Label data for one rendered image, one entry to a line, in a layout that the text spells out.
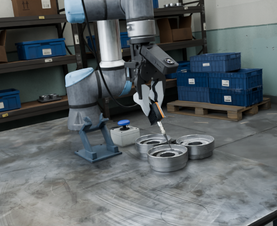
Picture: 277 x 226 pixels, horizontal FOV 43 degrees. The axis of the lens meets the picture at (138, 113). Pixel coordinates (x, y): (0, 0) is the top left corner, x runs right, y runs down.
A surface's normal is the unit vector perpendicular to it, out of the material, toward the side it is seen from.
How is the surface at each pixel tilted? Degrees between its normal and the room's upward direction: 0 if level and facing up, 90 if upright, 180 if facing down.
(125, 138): 90
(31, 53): 90
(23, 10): 91
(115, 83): 95
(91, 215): 0
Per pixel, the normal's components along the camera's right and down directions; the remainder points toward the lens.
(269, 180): -0.11, -0.97
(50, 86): 0.54, 0.11
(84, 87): 0.26, 0.18
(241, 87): -0.76, 0.22
